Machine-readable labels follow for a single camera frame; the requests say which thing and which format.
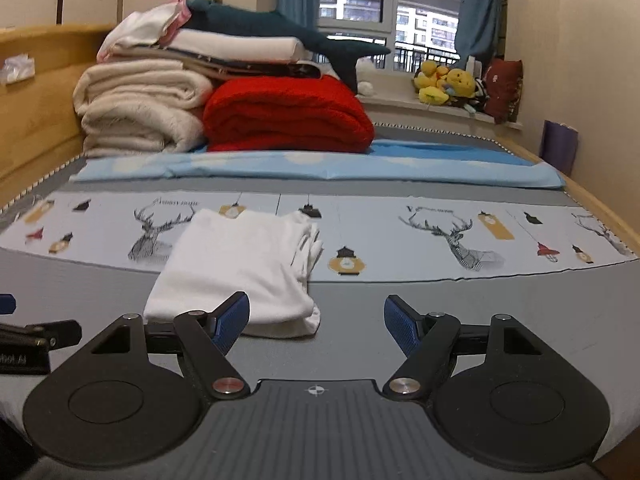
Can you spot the white plush toy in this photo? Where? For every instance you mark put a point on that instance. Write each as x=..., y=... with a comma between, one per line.
x=366, y=85

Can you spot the dark folded clothes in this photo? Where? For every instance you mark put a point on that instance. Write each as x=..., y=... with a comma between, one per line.
x=280, y=69

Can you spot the purple paper bag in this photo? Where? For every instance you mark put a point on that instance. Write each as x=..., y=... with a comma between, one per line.
x=560, y=147

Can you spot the grey bed mat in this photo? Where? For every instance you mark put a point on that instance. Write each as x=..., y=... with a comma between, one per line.
x=350, y=310

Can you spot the dark red cushion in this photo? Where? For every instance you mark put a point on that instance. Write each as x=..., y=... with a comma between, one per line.
x=502, y=90

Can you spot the cream folded blanket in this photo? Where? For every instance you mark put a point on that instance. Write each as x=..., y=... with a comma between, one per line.
x=135, y=105

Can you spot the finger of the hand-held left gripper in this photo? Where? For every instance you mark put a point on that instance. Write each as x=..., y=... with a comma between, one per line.
x=55, y=332
x=6, y=305

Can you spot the white small garment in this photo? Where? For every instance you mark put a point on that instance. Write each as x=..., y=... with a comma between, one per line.
x=235, y=260

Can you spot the clear plastic bag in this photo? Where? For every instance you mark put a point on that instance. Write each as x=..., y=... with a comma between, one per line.
x=17, y=69

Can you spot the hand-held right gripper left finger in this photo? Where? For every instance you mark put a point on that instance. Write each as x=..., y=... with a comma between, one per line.
x=230, y=322

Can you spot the white folded blanket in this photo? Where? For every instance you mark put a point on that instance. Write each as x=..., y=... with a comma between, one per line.
x=235, y=45

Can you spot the wooden bed frame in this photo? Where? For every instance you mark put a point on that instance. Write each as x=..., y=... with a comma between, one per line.
x=30, y=125

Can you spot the printed deer bed sheet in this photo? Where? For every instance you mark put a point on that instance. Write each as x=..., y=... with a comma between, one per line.
x=375, y=240

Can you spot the yellow plush toy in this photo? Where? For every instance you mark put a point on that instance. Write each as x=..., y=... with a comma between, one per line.
x=461, y=82
x=431, y=82

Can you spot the pink white folded cloth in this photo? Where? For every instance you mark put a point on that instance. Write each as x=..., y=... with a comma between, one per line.
x=140, y=25

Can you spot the red folded blanket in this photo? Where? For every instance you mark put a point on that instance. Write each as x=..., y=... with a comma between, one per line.
x=285, y=115

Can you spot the light blue cloth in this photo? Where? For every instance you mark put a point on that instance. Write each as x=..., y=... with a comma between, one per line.
x=300, y=167

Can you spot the window sill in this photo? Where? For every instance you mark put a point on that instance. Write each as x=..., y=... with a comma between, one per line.
x=400, y=107

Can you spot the dark teal shark plush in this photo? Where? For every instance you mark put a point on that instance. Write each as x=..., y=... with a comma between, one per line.
x=280, y=22

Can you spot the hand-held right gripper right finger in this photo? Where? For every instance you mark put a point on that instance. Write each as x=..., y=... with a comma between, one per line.
x=400, y=327

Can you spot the striped plush toy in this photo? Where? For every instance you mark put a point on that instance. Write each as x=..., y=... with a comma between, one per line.
x=480, y=95

